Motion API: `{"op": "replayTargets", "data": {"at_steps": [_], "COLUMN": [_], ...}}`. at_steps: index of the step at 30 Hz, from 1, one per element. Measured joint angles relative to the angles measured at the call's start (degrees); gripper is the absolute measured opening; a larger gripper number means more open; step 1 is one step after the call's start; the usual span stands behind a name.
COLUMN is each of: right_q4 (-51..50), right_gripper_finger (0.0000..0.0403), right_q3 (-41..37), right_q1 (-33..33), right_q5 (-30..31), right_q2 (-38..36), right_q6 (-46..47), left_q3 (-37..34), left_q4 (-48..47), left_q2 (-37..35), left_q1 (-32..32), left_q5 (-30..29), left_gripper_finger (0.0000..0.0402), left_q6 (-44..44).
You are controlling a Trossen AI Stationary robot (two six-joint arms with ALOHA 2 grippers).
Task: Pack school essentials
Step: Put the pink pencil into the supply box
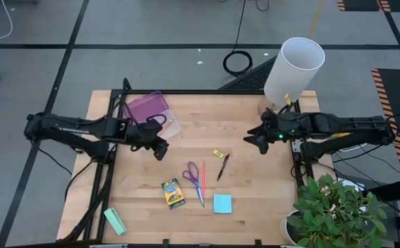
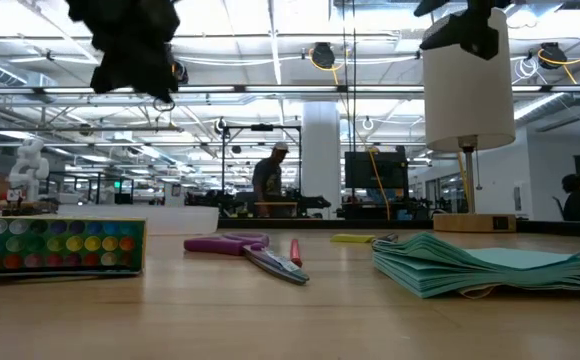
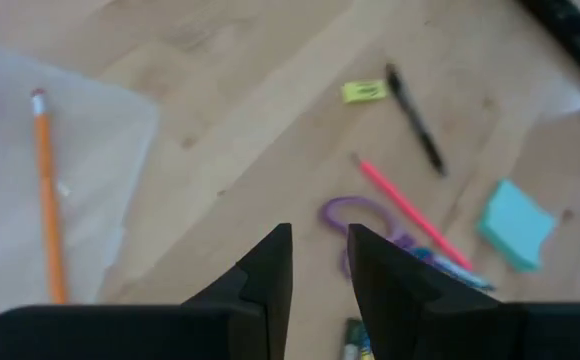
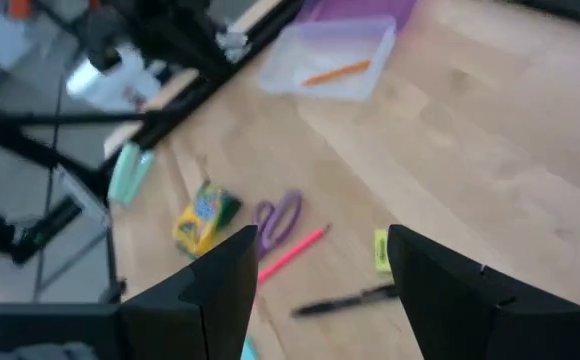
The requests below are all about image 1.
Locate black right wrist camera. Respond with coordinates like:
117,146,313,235
261,109,279,127

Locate black camera cable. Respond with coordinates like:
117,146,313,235
146,113,168,125
277,101,296,116

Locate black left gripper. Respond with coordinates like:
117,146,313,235
126,123,170,161

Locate white shade wooden table lamp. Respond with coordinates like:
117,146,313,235
263,37,326,111

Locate green yellow crayon box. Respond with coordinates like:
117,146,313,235
161,178,186,210

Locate green plant in white pot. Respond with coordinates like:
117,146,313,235
279,174,389,248

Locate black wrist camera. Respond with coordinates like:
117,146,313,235
143,119,163,135
261,109,279,127

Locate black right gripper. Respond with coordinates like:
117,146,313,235
243,112,312,155

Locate black left camera cable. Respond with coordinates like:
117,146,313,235
146,113,168,125

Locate black right camera cable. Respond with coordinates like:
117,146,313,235
277,101,296,116

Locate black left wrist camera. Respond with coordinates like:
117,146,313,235
143,119,163,135

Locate black floor mat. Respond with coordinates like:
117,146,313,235
219,54,280,91

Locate teal sticky note pad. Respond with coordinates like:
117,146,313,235
213,194,233,214

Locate yellow cord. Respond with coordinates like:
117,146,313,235
308,0,325,39

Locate red pencil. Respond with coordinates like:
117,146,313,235
201,160,207,200

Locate black mat hazard stripe edge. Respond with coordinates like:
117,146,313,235
371,68,400,180
336,0,400,13

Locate black power cable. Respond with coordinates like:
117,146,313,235
222,0,254,77

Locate purple handled scissors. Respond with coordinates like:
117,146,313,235
181,161,206,208

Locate mint green box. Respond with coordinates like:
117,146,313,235
103,207,128,237

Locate black pen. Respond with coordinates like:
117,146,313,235
216,153,230,183

